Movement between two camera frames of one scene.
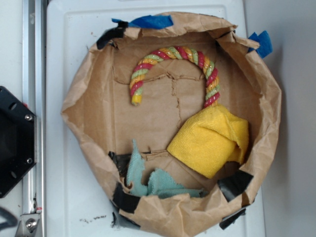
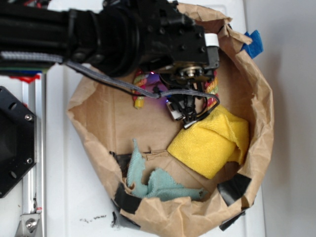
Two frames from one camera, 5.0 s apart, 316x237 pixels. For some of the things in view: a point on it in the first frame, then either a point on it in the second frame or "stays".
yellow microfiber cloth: [209, 139] stays
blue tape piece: [265, 47] to [256, 47]
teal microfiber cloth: [160, 184] stays
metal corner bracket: [27, 225] stays
